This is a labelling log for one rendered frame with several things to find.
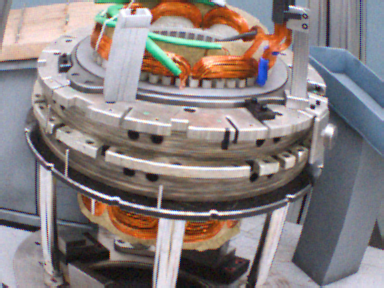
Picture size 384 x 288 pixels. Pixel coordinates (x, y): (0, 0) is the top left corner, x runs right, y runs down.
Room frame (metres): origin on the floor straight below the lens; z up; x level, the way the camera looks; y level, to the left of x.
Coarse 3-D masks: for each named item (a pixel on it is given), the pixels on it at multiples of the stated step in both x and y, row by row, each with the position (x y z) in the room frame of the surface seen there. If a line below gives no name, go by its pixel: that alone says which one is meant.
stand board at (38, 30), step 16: (16, 16) 1.29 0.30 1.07; (32, 16) 1.29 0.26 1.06; (48, 16) 1.28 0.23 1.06; (64, 16) 1.28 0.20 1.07; (80, 16) 1.28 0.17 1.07; (16, 32) 1.21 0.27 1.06; (32, 32) 1.20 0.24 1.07; (48, 32) 1.20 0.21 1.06; (64, 32) 1.20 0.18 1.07; (16, 48) 1.15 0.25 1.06; (32, 48) 1.16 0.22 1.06
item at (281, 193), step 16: (32, 112) 1.04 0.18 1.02; (32, 128) 0.99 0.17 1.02; (32, 144) 0.96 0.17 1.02; (48, 160) 0.93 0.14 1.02; (320, 160) 1.02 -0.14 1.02; (80, 176) 0.91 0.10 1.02; (304, 176) 0.98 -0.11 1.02; (112, 192) 0.89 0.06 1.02; (128, 192) 0.90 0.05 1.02; (272, 192) 0.94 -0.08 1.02; (288, 192) 0.94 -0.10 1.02; (160, 208) 0.88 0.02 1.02; (176, 208) 0.88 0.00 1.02; (192, 208) 0.89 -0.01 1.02; (208, 208) 0.89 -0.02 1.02; (224, 208) 0.89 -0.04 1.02; (240, 208) 0.90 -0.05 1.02
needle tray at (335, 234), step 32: (320, 64) 1.21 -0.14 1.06; (352, 64) 1.30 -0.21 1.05; (352, 96) 1.14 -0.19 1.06; (352, 128) 1.15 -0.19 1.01; (352, 160) 1.14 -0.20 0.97; (320, 192) 1.19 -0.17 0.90; (352, 192) 1.13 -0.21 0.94; (320, 224) 1.17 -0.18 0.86; (352, 224) 1.14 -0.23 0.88; (320, 256) 1.15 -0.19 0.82; (352, 256) 1.15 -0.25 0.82
